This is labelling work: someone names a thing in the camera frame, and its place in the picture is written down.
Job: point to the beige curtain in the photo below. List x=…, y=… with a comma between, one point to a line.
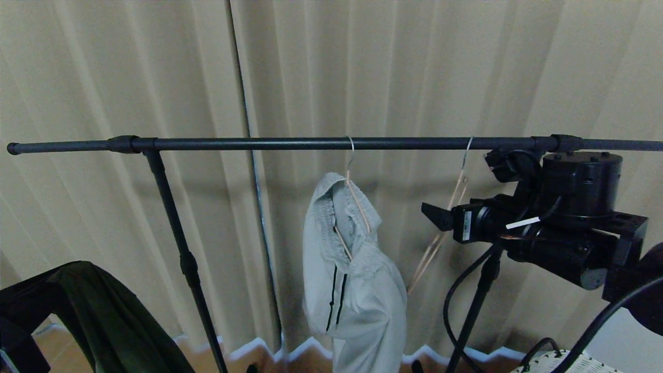
x=414, y=62

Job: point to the pink clothes hanger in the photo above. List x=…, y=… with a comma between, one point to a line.
x=357, y=203
x=467, y=153

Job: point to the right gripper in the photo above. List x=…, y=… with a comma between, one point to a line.
x=481, y=223

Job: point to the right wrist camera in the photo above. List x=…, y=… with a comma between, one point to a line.
x=510, y=166

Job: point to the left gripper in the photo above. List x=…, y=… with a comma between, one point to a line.
x=20, y=347

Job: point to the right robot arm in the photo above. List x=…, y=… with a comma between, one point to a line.
x=580, y=181

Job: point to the white laundry basket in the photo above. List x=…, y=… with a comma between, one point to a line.
x=570, y=362

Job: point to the green garment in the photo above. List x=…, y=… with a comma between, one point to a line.
x=119, y=321

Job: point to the pale grey shorts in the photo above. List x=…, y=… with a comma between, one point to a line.
x=362, y=311

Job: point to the black clothes rack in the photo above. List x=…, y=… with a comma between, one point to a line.
x=259, y=143

